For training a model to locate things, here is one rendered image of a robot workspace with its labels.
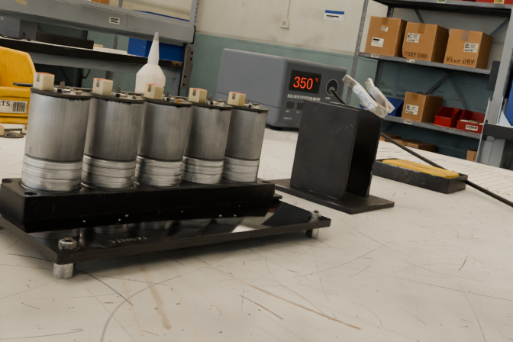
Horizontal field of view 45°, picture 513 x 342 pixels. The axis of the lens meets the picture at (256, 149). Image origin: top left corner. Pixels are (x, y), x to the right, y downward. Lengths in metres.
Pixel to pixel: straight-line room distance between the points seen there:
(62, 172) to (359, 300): 0.13
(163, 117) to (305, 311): 0.12
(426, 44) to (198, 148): 4.45
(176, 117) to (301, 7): 5.55
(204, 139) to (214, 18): 6.17
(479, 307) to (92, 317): 0.16
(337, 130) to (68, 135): 0.21
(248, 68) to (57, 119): 0.61
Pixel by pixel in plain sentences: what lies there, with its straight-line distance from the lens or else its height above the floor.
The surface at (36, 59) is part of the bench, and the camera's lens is 3.03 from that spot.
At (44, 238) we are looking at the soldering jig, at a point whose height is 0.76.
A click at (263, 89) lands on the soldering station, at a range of 0.83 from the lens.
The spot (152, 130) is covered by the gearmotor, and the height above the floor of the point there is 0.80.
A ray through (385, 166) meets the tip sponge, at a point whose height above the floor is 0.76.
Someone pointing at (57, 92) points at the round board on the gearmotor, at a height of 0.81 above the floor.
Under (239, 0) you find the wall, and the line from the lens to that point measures 6.30.
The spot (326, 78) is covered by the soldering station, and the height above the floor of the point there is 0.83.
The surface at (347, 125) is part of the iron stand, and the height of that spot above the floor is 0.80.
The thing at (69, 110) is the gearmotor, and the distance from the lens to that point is 0.26.
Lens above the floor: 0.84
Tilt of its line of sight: 8 degrees down
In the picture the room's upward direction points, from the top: 9 degrees clockwise
